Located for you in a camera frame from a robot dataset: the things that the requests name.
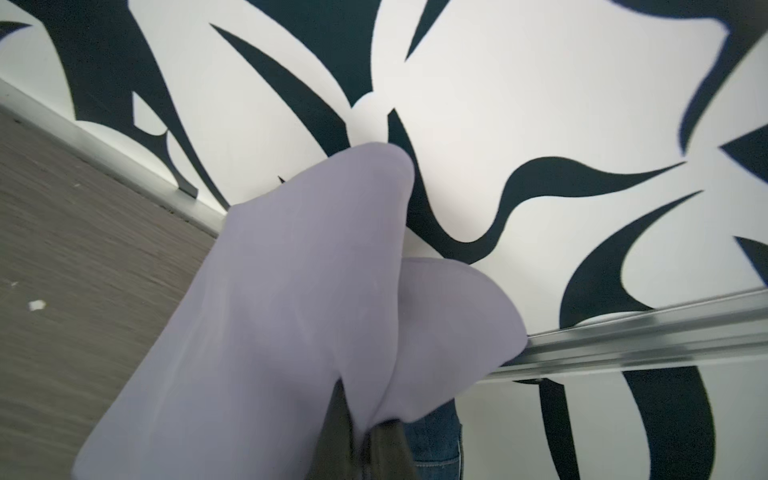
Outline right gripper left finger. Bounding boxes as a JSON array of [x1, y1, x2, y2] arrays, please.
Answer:
[[305, 380, 356, 480]]

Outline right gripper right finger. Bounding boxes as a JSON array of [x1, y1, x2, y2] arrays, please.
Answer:
[[360, 420, 419, 480]]

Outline lavender grey skirt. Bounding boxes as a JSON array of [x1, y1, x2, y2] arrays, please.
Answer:
[[72, 143, 527, 479]]

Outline aluminium frame crossbar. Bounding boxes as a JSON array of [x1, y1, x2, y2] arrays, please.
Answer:
[[483, 289, 767, 383]]

